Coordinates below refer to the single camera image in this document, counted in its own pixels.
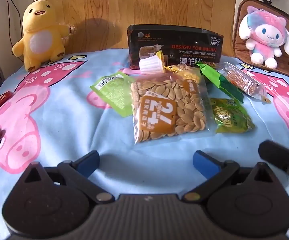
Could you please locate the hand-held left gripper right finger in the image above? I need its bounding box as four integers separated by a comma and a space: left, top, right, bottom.
185, 150, 272, 203

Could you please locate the dark green snack packet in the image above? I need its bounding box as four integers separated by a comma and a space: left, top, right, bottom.
196, 62, 245, 103

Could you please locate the light green snack packet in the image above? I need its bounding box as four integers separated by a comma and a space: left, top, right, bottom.
90, 71, 136, 117

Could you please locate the brown seat cushion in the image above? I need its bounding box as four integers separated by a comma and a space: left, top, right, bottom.
232, 0, 289, 82

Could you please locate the black printed cardboard box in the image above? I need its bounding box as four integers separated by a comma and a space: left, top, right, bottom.
127, 24, 224, 70

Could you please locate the blue pig-print bed sheet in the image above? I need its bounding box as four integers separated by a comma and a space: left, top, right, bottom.
0, 47, 289, 233

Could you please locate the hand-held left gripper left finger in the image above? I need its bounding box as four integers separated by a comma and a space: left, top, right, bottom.
24, 150, 115, 203

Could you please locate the clear packet of brown biscuits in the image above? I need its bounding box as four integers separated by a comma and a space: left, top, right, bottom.
215, 62, 272, 103

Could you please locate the pink and blue plush toy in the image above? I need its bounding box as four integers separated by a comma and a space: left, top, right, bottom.
238, 7, 289, 69

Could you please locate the thin dark wall cable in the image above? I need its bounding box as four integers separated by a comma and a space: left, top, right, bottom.
6, 0, 22, 48

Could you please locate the yellow chick plush toy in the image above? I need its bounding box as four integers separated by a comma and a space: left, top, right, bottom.
11, 0, 71, 72

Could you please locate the white ribbed jelly cup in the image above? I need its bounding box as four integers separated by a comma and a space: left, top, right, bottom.
139, 51, 168, 75

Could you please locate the yellow snack packet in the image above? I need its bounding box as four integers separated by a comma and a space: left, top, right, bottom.
165, 64, 201, 83

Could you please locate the yellow-green puffed snack packet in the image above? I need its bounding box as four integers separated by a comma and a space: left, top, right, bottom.
208, 97, 256, 133

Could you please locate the clear bag of pumpkin seeds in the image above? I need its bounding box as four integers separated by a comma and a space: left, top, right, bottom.
130, 74, 209, 145

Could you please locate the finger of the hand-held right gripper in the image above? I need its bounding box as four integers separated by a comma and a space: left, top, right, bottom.
258, 140, 289, 180

